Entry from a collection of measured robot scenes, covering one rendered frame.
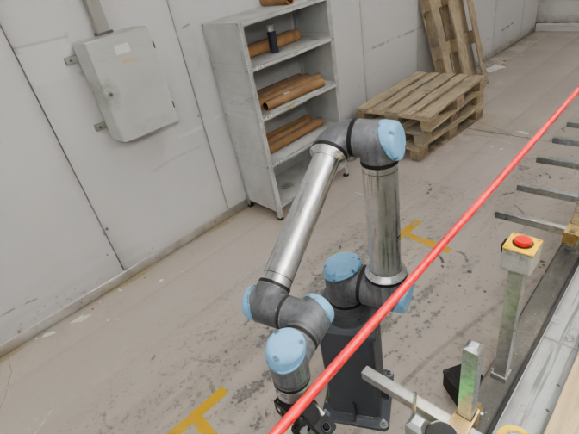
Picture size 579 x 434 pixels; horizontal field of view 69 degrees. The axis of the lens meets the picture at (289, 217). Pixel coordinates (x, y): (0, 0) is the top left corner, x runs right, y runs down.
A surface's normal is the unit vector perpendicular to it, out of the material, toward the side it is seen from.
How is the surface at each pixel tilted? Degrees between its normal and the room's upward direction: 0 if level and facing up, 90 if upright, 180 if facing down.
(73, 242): 90
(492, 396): 0
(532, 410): 0
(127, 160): 90
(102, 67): 90
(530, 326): 0
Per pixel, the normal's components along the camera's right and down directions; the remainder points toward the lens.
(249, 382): -0.17, -0.83
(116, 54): 0.68, 0.30
